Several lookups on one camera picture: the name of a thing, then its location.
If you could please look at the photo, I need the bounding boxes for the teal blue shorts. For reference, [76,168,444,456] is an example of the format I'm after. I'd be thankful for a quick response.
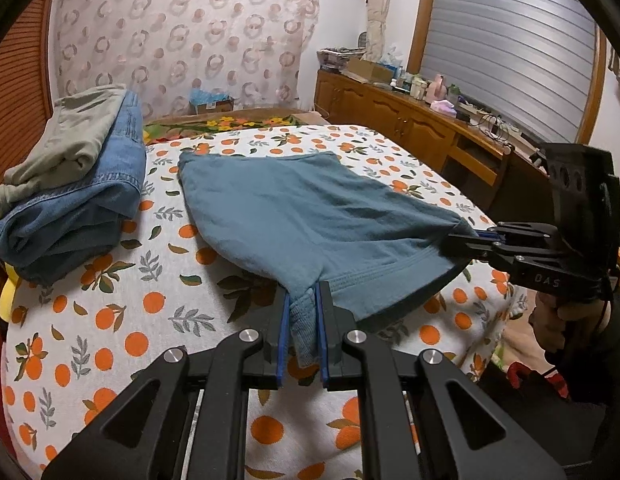
[179,153,475,366]

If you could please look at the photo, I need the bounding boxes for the folded blue denim jeans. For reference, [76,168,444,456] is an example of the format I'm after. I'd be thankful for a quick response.
[0,91,146,286]

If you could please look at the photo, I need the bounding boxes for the yellow object beside bed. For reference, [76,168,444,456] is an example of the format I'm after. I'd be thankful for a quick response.
[0,263,19,323]

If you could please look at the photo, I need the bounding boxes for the pink tissue pack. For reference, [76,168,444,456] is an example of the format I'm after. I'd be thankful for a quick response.
[430,100,457,118]

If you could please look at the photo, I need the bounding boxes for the person's right hand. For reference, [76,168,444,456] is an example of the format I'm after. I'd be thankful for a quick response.
[528,292,610,353]

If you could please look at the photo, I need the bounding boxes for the cardboard box with blue bag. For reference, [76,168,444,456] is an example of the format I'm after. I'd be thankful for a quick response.
[189,88,234,115]

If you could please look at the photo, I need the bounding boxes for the pink bottle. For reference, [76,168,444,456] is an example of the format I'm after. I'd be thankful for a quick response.
[425,74,447,105]

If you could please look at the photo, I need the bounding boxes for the grey window blind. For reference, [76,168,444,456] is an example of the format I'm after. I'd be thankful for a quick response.
[419,0,595,143]

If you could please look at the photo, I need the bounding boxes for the white jar on sideboard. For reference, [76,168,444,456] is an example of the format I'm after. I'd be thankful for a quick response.
[410,75,428,101]

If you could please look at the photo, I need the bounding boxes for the circle pattern sheer curtain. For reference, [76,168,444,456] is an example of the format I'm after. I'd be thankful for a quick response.
[50,0,319,119]

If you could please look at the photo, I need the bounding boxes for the beige tied window curtain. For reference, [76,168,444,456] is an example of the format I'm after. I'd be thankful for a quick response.
[364,0,390,62]

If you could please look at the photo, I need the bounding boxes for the brown louvered wardrobe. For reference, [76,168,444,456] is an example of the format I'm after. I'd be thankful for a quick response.
[0,0,58,187]

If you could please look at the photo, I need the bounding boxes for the stack of magazines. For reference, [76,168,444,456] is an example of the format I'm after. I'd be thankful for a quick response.
[316,48,365,72]

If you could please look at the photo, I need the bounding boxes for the wooden sideboard cabinet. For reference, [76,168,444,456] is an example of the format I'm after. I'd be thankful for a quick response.
[314,70,553,222]

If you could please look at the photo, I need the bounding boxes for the cardboard box on sideboard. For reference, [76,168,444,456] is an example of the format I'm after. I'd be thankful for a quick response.
[346,58,395,84]

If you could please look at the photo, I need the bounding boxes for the orange print white sheet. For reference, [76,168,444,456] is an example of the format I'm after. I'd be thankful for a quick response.
[2,125,528,479]

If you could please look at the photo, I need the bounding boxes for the folded grey-green pants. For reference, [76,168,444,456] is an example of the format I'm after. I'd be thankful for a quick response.
[0,84,126,217]

